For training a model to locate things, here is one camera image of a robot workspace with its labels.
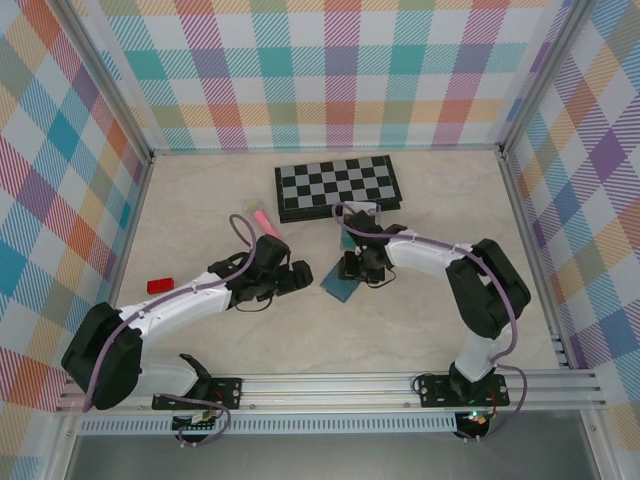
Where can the aluminium frame post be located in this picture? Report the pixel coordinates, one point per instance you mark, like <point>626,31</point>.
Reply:
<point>545,75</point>
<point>102,75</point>

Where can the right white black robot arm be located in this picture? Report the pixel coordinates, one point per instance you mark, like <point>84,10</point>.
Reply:
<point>415,257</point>

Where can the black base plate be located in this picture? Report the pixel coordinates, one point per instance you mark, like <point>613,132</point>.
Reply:
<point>435,390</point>
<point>227,390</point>

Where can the aluminium frame rail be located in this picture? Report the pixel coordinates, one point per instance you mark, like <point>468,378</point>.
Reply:
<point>134,215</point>
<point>532,250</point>

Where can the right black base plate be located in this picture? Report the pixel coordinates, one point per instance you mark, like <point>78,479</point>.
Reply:
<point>435,390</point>

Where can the clear plastic box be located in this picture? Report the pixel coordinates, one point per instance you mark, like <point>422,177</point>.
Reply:
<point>372,207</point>

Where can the small green circuit board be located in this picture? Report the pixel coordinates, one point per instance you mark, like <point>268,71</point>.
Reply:
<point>197,420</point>

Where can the red block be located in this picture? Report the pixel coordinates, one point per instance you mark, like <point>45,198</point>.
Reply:
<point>161,285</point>

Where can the pink tube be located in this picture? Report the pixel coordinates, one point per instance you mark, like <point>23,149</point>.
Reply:
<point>267,225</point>

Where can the small circuit board lit LED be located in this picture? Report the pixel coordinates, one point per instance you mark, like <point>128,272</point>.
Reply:
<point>475,419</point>

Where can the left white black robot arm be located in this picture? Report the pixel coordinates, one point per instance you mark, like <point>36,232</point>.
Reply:
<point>200,302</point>

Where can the folding chess board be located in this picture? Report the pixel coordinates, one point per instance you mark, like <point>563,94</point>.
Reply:
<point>325,185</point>

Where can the wide aluminium base rail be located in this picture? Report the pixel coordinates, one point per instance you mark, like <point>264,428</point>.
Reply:
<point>325,390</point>

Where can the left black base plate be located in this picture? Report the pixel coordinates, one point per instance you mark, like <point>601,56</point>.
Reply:
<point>227,390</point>

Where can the teal leather card holder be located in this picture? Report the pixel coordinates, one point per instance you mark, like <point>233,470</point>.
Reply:
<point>340,292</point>

